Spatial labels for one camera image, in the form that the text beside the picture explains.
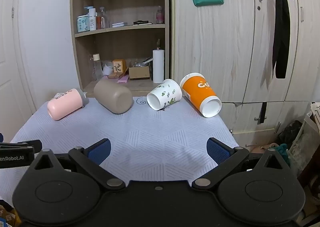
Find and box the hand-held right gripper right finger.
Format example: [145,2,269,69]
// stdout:
[192,137,291,191]

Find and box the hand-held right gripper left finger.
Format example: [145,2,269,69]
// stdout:
[30,138,126,191]

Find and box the taupe cup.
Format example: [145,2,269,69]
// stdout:
[94,79,133,114]

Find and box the pink cup with grey lid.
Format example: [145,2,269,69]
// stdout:
[47,88,89,121]

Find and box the orange paper cup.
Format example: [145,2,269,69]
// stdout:
[179,72,222,118]

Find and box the white leaf print paper cup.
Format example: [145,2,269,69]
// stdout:
[146,79,183,111]

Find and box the white quilted table cloth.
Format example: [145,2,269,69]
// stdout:
[0,96,240,202]

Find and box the teal cloth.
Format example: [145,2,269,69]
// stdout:
[274,143,289,161]

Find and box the dark plastic bag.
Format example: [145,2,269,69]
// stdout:
[277,120,303,143]

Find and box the clear bottle with beige cap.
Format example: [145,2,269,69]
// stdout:
[92,54,103,81]

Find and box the wooden box with flower print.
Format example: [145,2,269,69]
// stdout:
[112,59,127,74]

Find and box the brown cardboard box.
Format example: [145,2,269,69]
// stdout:
[128,66,151,80]

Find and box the white basket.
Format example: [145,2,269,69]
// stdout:
[293,102,320,170]

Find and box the white paper towel roll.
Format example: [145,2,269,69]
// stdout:
[153,49,165,83]

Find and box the wooden shelf unit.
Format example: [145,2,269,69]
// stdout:
[70,0,171,93]

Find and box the teal jar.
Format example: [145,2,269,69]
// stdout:
[77,15,90,33]

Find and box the white pump bottle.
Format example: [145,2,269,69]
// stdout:
[88,7,97,30]

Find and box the black ribbon bow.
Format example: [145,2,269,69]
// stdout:
[265,0,299,79]

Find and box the pink liquid bottle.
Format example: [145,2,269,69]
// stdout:
[156,6,165,24]

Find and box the black strap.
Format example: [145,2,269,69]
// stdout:
[258,102,267,124]

